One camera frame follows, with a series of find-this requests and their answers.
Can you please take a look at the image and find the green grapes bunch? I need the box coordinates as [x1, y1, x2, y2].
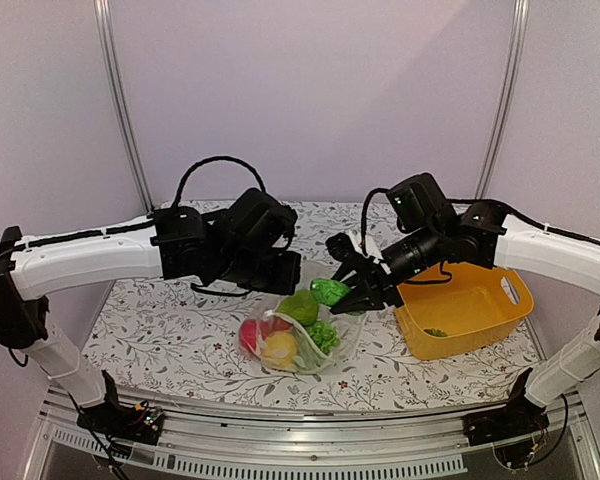
[306, 321, 340, 355]

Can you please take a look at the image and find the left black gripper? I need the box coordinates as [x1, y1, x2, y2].
[214, 246, 302, 295]

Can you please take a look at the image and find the aluminium post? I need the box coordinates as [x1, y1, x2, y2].
[474, 0, 531, 199]
[93, 0, 154, 211]

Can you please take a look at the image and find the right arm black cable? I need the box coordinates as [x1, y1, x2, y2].
[359, 187, 394, 259]

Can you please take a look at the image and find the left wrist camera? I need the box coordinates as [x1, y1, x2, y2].
[282, 204, 298, 250]

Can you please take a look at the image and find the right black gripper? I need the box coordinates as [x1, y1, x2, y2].
[323, 221, 444, 312]

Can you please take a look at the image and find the left aluminium post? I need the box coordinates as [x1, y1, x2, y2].
[93, 0, 154, 211]

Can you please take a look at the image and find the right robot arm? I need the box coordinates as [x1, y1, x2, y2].
[326, 172, 600, 445]

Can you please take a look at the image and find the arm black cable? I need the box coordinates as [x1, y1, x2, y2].
[359, 187, 394, 259]
[172, 155, 267, 209]

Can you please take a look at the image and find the floral tablecloth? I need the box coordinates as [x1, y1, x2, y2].
[77, 199, 551, 414]

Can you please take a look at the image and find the yellow lemon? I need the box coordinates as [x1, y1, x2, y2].
[261, 331, 298, 371]

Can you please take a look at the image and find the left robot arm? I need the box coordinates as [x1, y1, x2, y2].
[0, 188, 301, 434]

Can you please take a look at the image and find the right aluminium post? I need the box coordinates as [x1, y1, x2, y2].
[474, 0, 531, 199]

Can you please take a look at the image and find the aluminium front rail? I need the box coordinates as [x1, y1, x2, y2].
[22, 384, 600, 480]

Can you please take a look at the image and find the clear zip top bag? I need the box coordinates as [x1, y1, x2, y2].
[238, 296, 367, 375]

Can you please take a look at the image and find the red apple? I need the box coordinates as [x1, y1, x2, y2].
[271, 316, 293, 332]
[238, 319, 273, 355]

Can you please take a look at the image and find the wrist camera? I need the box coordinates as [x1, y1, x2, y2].
[325, 231, 382, 263]
[282, 204, 298, 250]

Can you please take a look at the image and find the green lettuce leaf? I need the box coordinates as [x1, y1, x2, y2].
[424, 329, 448, 338]

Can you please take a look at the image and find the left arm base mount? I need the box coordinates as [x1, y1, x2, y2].
[77, 402, 165, 446]

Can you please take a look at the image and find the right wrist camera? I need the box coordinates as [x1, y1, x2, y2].
[325, 231, 382, 263]

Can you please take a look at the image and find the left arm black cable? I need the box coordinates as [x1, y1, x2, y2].
[172, 155, 267, 209]

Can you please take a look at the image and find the yellow plastic basket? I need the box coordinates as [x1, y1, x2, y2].
[394, 263, 534, 361]

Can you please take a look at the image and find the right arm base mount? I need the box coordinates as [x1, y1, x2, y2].
[462, 396, 549, 469]

